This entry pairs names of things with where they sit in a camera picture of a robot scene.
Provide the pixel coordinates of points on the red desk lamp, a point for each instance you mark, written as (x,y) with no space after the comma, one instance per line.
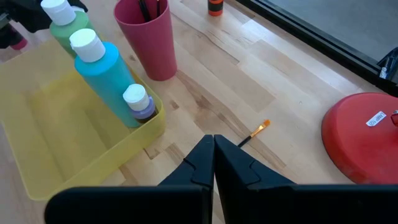
(357,140)

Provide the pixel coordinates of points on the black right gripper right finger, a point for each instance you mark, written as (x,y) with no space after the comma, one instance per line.
(295,205)

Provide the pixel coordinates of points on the large teal paint bottle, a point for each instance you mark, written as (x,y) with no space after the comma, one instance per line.
(105,84)

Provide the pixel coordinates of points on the thin orange bristle paintbrush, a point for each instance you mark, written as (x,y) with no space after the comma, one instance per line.
(256,130)

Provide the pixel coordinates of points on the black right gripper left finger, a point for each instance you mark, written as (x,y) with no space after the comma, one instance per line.
(140,205)

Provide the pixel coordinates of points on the magenta plastic cup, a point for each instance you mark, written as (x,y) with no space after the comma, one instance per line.
(149,46)

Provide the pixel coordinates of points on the small purple paint bottle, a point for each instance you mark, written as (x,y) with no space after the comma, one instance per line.
(136,98)

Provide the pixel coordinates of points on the short thin paintbrush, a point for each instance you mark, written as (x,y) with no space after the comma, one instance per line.
(144,9)

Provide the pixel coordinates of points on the large green paint bottle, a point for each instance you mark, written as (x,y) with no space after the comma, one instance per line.
(77,28)

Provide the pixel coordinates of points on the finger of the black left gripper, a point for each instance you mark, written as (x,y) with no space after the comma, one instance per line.
(80,6)

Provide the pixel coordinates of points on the small vermilion paint bottle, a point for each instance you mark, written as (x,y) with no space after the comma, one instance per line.
(215,6)

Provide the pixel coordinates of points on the yellow translucent plastic bin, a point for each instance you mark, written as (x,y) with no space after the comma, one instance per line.
(62,140)

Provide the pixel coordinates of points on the small crimson paint bottle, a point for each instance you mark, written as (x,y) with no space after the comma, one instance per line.
(19,43)

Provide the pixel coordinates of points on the thin dark paintbrush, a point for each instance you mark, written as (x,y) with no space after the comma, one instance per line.
(158,6)

